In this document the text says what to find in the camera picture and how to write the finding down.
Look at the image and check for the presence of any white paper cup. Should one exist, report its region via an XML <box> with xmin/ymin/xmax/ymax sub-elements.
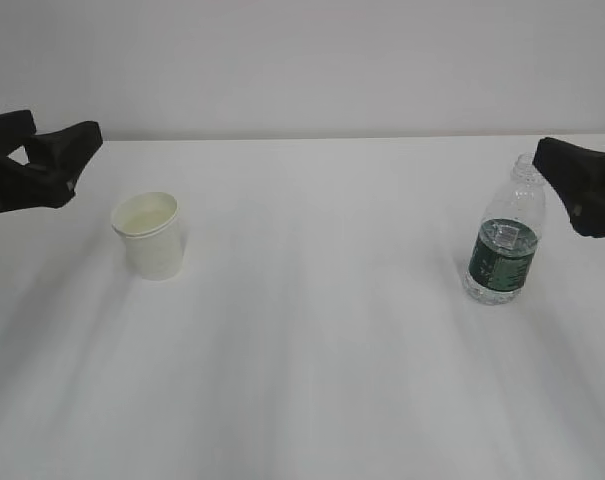
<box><xmin>111</xmin><ymin>192</ymin><xmax>184</xmax><ymax>281</ymax></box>

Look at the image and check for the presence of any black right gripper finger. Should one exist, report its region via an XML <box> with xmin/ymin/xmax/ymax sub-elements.
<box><xmin>533</xmin><ymin>137</ymin><xmax>605</xmax><ymax>238</ymax></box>

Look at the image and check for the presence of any clear green-label water bottle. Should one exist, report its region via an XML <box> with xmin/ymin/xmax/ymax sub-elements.
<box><xmin>463</xmin><ymin>153</ymin><xmax>546</xmax><ymax>305</ymax></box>

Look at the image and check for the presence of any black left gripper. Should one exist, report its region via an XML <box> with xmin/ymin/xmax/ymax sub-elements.
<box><xmin>0</xmin><ymin>110</ymin><xmax>103</xmax><ymax>213</ymax></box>

